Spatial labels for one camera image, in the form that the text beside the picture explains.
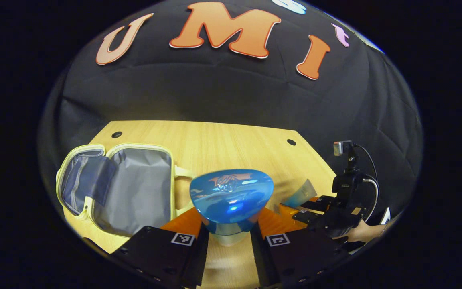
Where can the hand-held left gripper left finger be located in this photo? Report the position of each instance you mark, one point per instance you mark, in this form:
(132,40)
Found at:
(199,261)

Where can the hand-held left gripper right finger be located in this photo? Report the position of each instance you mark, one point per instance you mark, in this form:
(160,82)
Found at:
(260,261)

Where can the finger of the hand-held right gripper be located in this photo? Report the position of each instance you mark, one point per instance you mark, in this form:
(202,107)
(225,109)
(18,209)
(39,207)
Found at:
(319,202)
(309,217)

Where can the translucent teal skincare tube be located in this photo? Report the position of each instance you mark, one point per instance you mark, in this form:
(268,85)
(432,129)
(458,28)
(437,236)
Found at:
(301,194)

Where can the blue cap skincare bottle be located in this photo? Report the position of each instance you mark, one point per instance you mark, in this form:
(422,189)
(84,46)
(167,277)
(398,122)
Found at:
(231,196)

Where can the pale yellow small suitcase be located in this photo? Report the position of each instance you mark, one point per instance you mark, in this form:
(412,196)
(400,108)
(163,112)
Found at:
(142,188)

